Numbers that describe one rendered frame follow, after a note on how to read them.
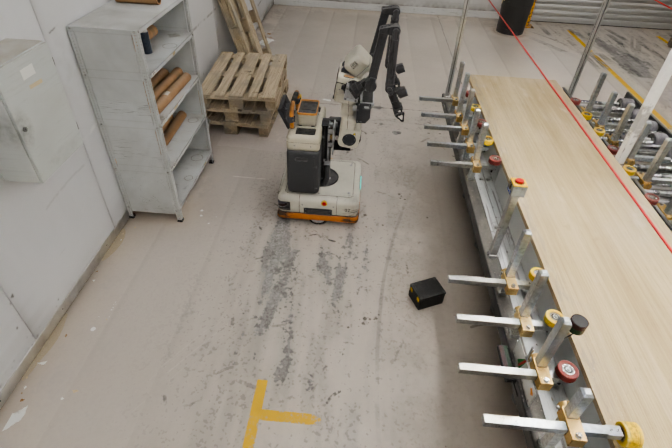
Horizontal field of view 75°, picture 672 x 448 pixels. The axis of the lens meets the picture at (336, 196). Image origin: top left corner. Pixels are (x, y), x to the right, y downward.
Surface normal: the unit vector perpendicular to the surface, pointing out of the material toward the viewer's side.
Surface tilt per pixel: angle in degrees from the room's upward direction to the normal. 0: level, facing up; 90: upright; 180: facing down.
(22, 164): 90
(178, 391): 0
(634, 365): 0
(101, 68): 90
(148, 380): 0
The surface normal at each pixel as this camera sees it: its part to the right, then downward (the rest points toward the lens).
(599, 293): 0.04, -0.78
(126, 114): -0.07, 0.62
